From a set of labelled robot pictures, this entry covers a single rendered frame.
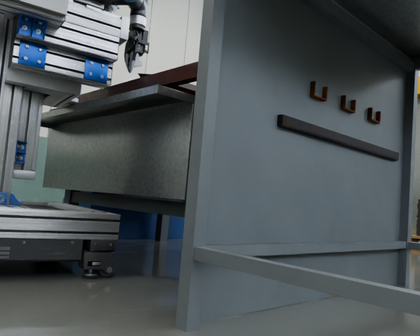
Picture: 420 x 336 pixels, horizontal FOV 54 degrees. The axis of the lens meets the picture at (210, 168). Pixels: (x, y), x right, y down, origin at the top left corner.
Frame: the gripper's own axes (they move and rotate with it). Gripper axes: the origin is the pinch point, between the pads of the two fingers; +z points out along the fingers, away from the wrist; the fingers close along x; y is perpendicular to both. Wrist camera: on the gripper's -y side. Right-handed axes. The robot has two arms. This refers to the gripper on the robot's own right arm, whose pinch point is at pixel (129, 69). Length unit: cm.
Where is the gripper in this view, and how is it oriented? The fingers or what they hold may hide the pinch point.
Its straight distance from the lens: 192.2
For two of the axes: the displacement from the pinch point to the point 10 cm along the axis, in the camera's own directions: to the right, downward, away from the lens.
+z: -0.8, 9.9, -0.8
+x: -6.8, 0.0, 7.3
